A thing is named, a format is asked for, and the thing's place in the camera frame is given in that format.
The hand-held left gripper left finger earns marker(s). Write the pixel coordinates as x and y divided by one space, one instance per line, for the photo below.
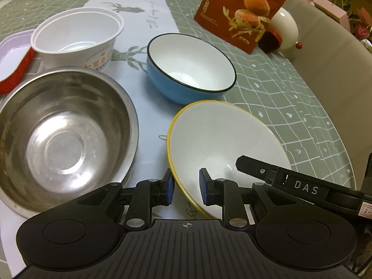
169 188

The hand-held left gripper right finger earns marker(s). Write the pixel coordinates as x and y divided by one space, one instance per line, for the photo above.
203 188

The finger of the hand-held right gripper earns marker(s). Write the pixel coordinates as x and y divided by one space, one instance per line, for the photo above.
255 170

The yellow-rimmed white bowl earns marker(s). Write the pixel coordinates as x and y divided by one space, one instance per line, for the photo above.
221 142

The blue enamel bowl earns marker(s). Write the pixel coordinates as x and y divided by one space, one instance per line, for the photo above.
174 88

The stainless steel bowl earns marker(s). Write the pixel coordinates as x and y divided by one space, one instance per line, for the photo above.
64 139

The white disposable bowl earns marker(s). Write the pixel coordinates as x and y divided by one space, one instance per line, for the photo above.
78 55

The green checked tablecloth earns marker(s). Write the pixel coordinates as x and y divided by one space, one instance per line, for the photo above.
279 93

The dark red round cap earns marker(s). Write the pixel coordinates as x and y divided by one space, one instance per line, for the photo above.
268 42

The white egg-shaped ornament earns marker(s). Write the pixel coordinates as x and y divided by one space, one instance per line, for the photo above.
286 24

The red snack bag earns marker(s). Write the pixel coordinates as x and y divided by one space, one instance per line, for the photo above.
229 8

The artificial flowers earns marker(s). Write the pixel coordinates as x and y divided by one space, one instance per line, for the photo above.
361 23

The deer-print table runner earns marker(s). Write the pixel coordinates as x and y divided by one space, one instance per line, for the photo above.
148 14

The pink box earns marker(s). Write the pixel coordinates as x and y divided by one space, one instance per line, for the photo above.
331 10

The red plastic container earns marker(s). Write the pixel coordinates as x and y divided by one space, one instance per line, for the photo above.
17 74

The pale purple plastic lid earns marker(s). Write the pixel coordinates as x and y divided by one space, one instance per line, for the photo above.
10 49

